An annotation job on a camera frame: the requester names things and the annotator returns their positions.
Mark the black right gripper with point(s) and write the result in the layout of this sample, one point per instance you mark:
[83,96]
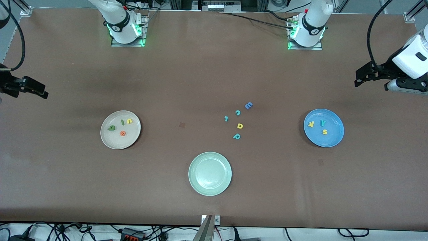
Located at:
[8,85]

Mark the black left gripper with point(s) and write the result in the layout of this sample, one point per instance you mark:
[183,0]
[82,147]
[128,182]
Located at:
[384,70]

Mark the teal foam letter Y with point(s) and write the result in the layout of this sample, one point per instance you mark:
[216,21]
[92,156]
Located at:
[323,123]

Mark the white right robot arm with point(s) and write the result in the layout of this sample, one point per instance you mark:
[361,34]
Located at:
[117,16]

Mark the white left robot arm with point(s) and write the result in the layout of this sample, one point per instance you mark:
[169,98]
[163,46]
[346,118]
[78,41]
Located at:
[408,62]

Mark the blue plate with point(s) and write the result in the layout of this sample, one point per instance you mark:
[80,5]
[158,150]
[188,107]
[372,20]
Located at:
[331,137]

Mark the beige brown plate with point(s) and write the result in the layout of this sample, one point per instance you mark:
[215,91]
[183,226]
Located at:
[112,139]

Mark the brown table cover sheet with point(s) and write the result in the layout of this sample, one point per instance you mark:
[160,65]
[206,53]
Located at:
[247,67]

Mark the blue foam letter E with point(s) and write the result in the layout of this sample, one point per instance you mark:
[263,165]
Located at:
[248,105]

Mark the teal foam letter d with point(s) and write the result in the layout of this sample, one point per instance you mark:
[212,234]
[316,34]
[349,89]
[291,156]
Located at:
[236,135]

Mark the black power strip red switches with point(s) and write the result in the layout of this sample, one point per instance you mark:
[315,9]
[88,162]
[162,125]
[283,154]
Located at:
[132,236]

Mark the pale green plate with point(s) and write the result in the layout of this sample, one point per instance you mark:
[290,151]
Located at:
[210,174]

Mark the aluminium frame corner post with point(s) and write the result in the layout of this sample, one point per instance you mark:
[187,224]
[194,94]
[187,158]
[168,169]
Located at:
[26,11]
[409,16]

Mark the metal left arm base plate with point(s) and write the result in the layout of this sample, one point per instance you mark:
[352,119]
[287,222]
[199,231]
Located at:
[301,48]

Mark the small white metal bracket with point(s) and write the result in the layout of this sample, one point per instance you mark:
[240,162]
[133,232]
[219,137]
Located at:
[217,219]

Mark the grey metal camera pole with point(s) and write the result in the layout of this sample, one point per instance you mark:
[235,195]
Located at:
[204,231]

